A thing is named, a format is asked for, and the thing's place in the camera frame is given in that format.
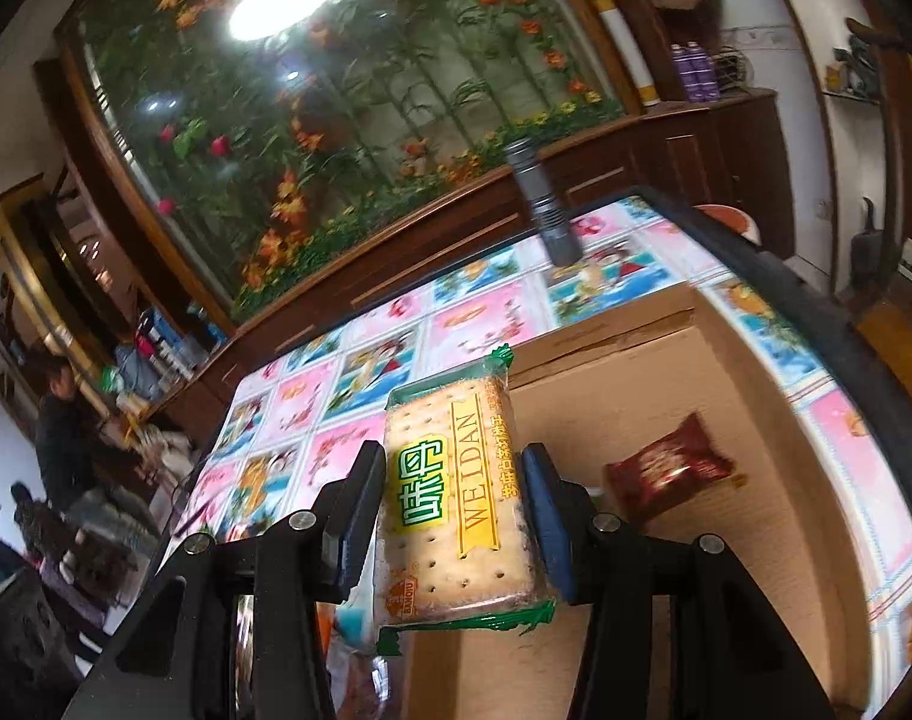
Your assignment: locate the green-edged cracker packet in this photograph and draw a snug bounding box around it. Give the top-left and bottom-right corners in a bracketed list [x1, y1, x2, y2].
[373, 343, 558, 657]

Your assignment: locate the gold framed glass cabinet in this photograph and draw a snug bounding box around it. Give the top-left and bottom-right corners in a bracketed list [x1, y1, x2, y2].
[0, 176, 119, 421]

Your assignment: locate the small wall shelf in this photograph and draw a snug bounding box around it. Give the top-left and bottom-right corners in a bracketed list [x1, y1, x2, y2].
[823, 15, 888, 102]

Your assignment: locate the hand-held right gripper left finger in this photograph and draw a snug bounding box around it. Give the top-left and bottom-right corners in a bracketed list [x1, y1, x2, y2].
[62, 439, 388, 720]

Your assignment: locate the dark red snack packet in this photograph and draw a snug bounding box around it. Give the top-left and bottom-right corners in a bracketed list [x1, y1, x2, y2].
[604, 412, 736, 526]

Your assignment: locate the glass flower display case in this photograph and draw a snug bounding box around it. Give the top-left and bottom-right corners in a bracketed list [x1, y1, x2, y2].
[55, 0, 644, 320]

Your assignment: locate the group of bottles on sideboard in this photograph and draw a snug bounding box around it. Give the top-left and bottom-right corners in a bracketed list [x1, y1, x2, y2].
[103, 304, 228, 406]

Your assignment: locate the pile of snack packets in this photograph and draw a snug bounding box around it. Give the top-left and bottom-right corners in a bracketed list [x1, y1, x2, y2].
[313, 555, 404, 720]

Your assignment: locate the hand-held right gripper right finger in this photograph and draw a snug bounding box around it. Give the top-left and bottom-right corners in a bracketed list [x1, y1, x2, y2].
[520, 442, 839, 720]

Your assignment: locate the cardboard box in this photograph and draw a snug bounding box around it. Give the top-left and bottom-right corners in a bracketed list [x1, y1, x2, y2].
[403, 283, 877, 720]

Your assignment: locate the printed tablecloth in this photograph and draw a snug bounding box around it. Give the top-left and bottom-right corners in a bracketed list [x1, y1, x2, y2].
[167, 195, 912, 698]

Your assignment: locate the dark grey vessel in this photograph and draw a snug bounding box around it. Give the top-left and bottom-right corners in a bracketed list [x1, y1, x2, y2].
[850, 197, 888, 293]

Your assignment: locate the wire basket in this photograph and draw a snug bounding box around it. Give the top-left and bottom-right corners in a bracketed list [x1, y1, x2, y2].
[715, 49, 749, 95]

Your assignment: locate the grey flashlight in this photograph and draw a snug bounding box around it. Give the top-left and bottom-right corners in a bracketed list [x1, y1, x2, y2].
[503, 139, 583, 267]

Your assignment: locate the red round stool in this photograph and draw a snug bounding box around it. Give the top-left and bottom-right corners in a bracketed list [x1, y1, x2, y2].
[692, 204, 761, 245]

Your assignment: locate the purple bottle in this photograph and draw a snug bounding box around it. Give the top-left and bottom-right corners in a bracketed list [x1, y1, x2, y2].
[685, 41, 721, 102]
[670, 43, 698, 102]

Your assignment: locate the wooden cabinet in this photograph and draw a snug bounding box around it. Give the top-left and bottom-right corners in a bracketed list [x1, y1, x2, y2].
[163, 86, 798, 451]

